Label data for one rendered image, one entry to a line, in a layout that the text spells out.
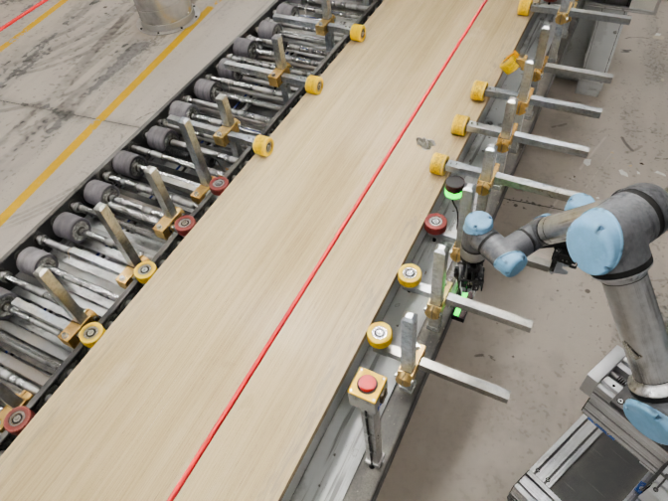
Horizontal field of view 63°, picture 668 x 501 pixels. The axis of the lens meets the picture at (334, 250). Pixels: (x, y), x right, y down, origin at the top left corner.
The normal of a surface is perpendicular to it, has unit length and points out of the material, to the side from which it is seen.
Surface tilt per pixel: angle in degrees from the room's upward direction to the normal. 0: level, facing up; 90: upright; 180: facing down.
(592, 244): 84
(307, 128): 0
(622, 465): 0
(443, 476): 0
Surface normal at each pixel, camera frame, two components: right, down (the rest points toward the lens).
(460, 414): -0.09, -0.63
